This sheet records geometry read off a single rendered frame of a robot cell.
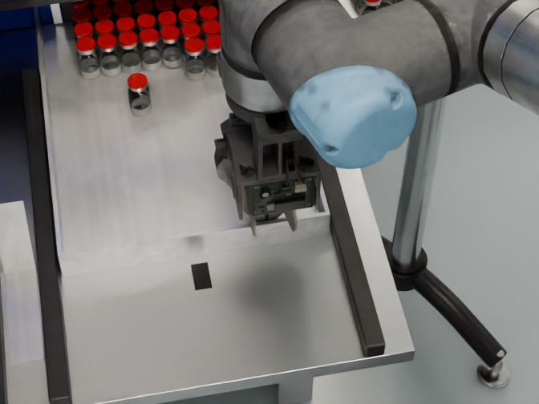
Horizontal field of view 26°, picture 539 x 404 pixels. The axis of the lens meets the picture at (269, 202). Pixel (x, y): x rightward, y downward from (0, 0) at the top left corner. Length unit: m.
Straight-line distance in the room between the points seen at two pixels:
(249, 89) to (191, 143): 0.32
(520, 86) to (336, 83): 0.12
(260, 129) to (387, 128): 0.16
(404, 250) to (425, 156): 0.25
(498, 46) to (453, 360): 1.35
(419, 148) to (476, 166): 0.60
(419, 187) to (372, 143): 1.04
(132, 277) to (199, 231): 0.08
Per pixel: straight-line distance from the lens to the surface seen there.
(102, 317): 1.11
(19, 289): 1.13
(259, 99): 0.91
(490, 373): 2.09
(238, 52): 0.88
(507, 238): 2.26
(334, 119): 0.77
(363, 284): 1.09
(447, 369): 2.09
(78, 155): 1.22
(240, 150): 0.99
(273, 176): 0.96
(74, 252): 1.11
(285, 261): 1.13
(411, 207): 1.88
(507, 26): 0.80
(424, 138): 1.74
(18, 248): 1.14
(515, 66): 0.78
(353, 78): 0.78
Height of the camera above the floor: 1.82
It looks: 53 degrees down
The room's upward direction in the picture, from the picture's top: straight up
